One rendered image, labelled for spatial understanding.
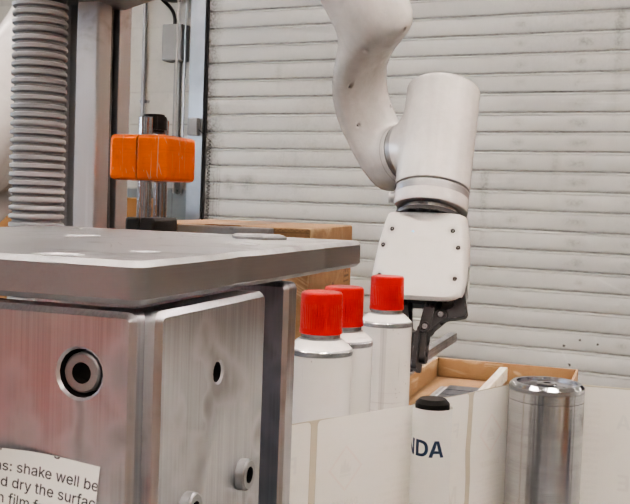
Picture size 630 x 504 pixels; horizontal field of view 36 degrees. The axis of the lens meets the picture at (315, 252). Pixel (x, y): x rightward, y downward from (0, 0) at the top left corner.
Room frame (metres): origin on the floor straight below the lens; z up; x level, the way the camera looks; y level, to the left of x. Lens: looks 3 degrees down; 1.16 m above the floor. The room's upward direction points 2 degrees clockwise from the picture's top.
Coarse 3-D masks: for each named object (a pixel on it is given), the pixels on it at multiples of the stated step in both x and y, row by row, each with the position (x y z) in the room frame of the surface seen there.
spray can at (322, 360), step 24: (312, 312) 0.74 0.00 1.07; (336, 312) 0.74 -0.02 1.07; (312, 336) 0.74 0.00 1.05; (336, 336) 0.74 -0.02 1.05; (312, 360) 0.73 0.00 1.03; (336, 360) 0.73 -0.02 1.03; (312, 384) 0.73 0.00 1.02; (336, 384) 0.73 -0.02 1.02; (312, 408) 0.73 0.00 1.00; (336, 408) 0.73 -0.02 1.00
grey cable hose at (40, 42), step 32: (32, 0) 0.54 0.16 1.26; (64, 0) 0.55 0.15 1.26; (32, 32) 0.54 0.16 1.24; (64, 32) 0.55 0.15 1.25; (32, 64) 0.54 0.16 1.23; (64, 64) 0.55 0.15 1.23; (32, 96) 0.54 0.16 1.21; (32, 128) 0.54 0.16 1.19; (64, 128) 0.56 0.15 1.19; (32, 160) 0.54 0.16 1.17; (64, 160) 0.56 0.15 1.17; (32, 192) 0.54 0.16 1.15; (64, 192) 0.56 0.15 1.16; (32, 224) 0.54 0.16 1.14
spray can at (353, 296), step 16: (336, 288) 0.79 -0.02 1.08; (352, 288) 0.79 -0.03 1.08; (352, 304) 0.79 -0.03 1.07; (352, 320) 0.79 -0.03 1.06; (352, 336) 0.79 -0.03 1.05; (368, 336) 0.80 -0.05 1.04; (368, 352) 0.79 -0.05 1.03; (352, 368) 0.78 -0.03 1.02; (368, 368) 0.79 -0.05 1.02; (352, 384) 0.78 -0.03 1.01; (368, 384) 0.79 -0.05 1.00; (352, 400) 0.78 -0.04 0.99; (368, 400) 0.80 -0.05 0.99
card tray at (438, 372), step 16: (432, 368) 1.76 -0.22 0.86; (448, 368) 1.79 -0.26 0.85; (464, 368) 1.78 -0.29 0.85; (480, 368) 1.77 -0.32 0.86; (496, 368) 1.76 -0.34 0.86; (512, 368) 1.75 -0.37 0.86; (528, 368) 1.74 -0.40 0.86; (544, 368) 1.74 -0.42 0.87; (560, 368) 1.73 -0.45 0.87; (416, 384) 1.64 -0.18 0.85; (432, 384) 1.72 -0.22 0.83; (448, 384) 1.72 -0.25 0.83; (464, 384) 1.73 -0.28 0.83; (480, 384) 1.73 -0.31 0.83
